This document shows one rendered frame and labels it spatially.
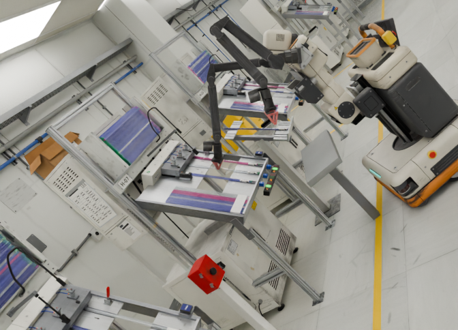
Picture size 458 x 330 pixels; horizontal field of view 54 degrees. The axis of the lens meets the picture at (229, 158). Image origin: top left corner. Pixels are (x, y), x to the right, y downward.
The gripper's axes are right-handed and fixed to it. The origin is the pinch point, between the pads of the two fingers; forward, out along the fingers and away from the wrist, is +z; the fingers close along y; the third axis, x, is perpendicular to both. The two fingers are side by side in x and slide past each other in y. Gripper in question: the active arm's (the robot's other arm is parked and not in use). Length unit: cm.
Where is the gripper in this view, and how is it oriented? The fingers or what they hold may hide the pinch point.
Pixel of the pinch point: (218, 168)
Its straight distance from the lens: 315.2
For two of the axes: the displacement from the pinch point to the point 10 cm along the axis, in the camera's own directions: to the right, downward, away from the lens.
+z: 0.2, 8.6, 5.2
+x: 9.6, 1.3, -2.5
